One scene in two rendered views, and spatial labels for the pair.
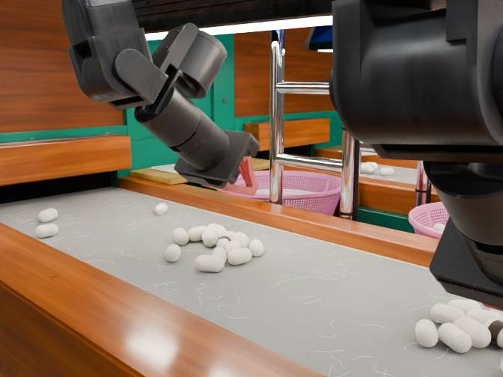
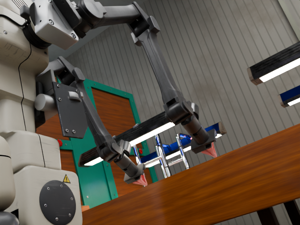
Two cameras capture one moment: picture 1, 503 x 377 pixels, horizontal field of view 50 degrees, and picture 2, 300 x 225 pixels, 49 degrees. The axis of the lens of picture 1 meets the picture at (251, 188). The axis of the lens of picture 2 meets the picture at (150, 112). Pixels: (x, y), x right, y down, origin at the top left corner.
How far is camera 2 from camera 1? 0.94 m
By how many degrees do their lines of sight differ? 36
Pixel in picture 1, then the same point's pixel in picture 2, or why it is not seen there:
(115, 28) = (109, 139)
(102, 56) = (108, 144)
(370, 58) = (169, 109)
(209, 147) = (134, 167)
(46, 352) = (114, 210)
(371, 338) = not seen: hidden behind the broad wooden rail
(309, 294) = not seen: hidden behind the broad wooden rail
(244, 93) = (120, 192)
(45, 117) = not seen: hidden behind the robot
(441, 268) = (192, 147)
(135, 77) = (116, 148)
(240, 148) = (141, 166)
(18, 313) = (102, 209)
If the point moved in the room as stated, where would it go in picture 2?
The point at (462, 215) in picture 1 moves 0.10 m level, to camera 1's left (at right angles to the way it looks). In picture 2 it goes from (189, 128) to (162, 134)
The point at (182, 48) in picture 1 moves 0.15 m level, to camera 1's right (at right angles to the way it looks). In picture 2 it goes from (122, 144) to (153, 137)
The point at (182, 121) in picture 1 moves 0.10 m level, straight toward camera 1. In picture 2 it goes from (127, 160) to (133, 152)
